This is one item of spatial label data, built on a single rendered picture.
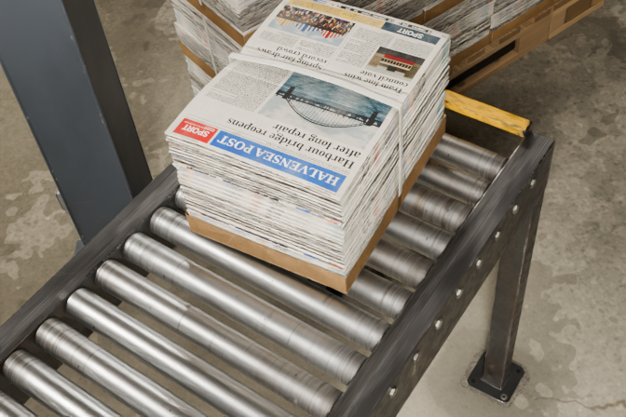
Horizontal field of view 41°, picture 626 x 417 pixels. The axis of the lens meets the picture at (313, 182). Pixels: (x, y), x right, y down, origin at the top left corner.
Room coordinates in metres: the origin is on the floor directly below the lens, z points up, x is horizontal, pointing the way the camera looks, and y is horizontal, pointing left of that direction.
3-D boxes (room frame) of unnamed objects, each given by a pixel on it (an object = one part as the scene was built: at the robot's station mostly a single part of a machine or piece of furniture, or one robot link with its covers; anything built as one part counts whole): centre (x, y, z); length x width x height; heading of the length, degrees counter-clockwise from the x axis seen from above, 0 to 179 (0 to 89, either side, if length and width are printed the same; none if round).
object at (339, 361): (0.74, 0.14, 0.77); 0.47 x 0.05 x 0.05; 51
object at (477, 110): (1.14, -0.21, 0.81); 0.43 x 0.03 x 0.02; 51
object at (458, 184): (1.04, -0.11, 0.77); 0.47 x 0.05 x 0.05; 51
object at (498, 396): (0.97, -0.39, 0.01); 0.14 x 0.13 x 0.01; 51
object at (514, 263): (0.98, -0.38, 0.34); 0.06 x 0.06 x 0.68; 51
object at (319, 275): (0.85, 0.04, 0.83); 0.29 x 0.16 x 0.04; 56
